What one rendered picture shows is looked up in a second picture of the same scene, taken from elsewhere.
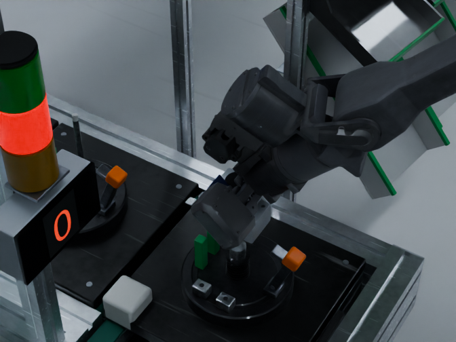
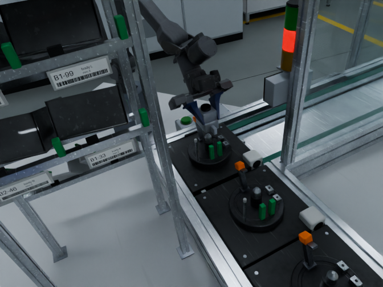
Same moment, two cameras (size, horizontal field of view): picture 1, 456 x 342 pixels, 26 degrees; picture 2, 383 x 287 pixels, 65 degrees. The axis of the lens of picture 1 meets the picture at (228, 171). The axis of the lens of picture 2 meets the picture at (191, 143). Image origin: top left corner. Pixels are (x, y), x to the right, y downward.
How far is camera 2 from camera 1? 1.47 m
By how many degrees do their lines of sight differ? 89
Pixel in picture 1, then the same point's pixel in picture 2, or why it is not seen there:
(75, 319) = (273, 167)
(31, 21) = not seen: outside the picture
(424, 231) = (118, 184)
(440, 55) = (155, 9)
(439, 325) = not seen: hidden behind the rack
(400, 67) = (162, 22)
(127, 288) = (251, 156)
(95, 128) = (223, 262)
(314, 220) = not seen: hidden behind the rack
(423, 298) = (144, 164)
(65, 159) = (274, 80)
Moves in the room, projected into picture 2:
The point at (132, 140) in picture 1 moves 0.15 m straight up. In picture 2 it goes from (208, 239) to (203, 201)
